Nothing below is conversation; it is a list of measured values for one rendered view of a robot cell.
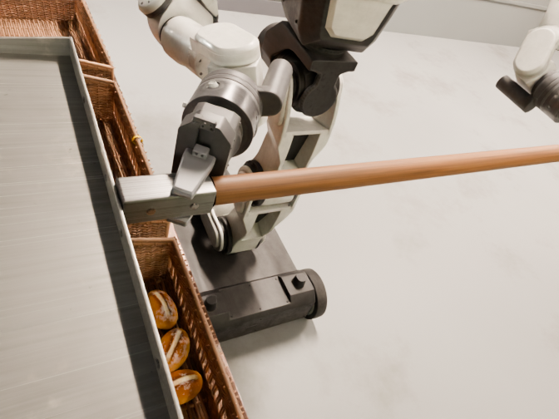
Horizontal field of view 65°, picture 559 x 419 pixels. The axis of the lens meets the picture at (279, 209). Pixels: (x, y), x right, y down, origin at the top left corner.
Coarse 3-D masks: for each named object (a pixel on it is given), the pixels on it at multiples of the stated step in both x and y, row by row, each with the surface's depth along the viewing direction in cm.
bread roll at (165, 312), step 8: (152, 296) 97; (160, 296) 97; (168, 296) 99; (152, 304) 96; (160, 304) 95; (168, 304) 96; (152, 312) 95; (160, 312) 95; (168, 312) 95; (176, 312) 98; (160, 320) 95; (168, 320) 95; (176, 320) 98; (160, 328) 96; (168, 328) 96
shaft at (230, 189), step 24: (312, 168) 51; (336, 168) 52; (360, 168) 53; (384, 168) 55; (408, 168) 57; (432, 168) 59; (456, 168) 62; (480, 168) 64; (504, 168) 68; (216, 192) 44; (240, 192) 45; (264, 192) 47; (288, 192) 49; (312, 192) 51
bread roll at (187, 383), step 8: (176, 376) 86; (184, 376) 87; (192, 376) 88; (200, 376) 90; (176, 384) 85; (184, 384) 86; (192, 384) 87; (200, 384) 89; (176, 392) 85; (184, 392) 86; (192, 392) 87; (184, 400) 86
